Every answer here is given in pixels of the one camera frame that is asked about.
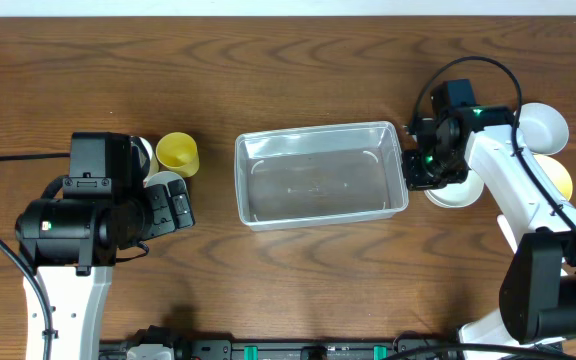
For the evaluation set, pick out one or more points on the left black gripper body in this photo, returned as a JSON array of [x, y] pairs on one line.
[[160, 212]]

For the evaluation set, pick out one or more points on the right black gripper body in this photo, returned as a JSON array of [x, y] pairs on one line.
[[433, 167]]

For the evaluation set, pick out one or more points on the grey plastic cup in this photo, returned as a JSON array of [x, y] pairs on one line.
[[163, 178]]

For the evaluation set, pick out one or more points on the white bowl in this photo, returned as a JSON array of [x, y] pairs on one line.
[[458, 195]]

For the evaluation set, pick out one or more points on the white plastic cup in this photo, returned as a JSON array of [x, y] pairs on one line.
[[149, 164]]

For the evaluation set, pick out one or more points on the yellow plastic cup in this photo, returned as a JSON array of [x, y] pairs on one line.
[[178, 152]]

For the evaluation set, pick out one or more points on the clear plastic container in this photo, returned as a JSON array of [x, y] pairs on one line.
[[320, 175]]

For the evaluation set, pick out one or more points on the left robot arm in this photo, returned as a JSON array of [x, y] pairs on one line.
[[71, 246]]

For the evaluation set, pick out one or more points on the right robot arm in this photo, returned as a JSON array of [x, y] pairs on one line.
[[537, 299]]

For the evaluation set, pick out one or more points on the grey bowl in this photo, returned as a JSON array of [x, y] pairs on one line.
[[544, 128]]

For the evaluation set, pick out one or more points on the yellow bowl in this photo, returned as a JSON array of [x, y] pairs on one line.
[[557, 173]]

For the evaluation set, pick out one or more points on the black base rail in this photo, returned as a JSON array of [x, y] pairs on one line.
[[162, 343]]

